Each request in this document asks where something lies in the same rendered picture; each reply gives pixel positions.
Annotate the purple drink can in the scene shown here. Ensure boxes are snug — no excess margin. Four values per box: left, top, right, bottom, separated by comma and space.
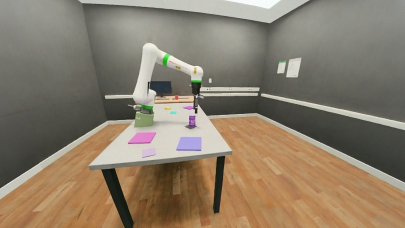
189, 114, 196, 127

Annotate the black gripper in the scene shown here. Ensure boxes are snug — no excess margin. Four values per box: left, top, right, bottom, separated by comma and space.
191, 88, 200, 114

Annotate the pale pink flat square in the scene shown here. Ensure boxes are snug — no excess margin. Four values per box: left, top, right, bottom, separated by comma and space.
142, 147, 156, 158

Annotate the pink flat square tile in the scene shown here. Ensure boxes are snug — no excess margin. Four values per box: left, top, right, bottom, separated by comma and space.
128, 132, 156, 144

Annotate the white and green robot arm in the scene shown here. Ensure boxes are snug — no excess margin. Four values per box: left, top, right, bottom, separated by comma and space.
127, 43, 203, 115

